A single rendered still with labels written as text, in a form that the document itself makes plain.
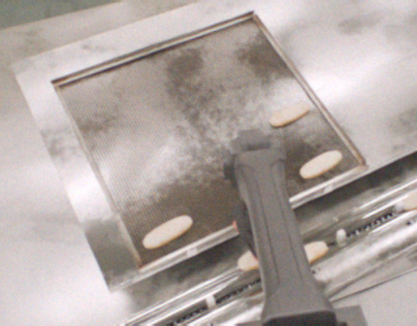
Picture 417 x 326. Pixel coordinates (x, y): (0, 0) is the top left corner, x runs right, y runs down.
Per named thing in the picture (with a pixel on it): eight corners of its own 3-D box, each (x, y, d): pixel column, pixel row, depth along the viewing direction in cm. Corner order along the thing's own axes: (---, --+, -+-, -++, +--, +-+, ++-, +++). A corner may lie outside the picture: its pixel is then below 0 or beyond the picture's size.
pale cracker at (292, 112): (275, 130, 115) (275, 126, 114) (266, 117, 116) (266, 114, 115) (313, 111, 118) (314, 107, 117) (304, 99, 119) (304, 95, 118)
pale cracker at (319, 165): (306, 182, 109) (307, 179, 108) (296, 169, 110) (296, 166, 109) (345, 160, 112) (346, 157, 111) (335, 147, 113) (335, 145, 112)
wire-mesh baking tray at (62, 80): (141, 276, 98) (140, 272, 97) (51, 84, 118) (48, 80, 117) (368, 169, 112) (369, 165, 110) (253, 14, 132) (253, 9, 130)
